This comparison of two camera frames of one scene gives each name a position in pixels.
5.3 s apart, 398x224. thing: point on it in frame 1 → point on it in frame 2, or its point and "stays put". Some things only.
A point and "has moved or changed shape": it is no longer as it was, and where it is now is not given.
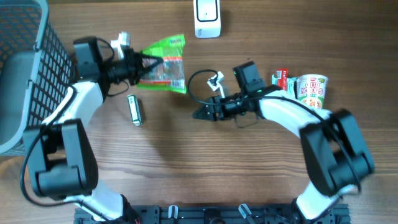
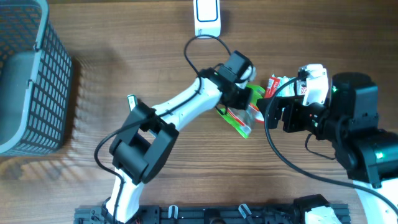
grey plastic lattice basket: [35, 70] stays put
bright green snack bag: [167, 74] → [243, 120]
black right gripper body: [231, 109] → [313, 118]
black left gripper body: [126, 68] → [242, 99]
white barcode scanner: [207, 18] stays put
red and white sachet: [282, 74] has moved or changed shape
